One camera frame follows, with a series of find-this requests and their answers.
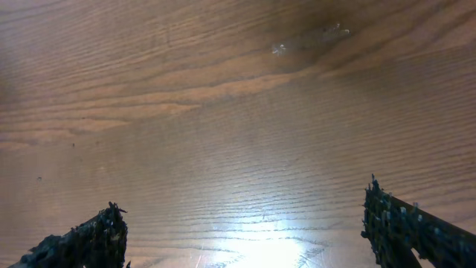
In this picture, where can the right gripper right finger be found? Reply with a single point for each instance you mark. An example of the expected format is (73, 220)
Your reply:
(401, 234)

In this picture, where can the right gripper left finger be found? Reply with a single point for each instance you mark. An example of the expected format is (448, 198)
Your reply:
(97, 243)

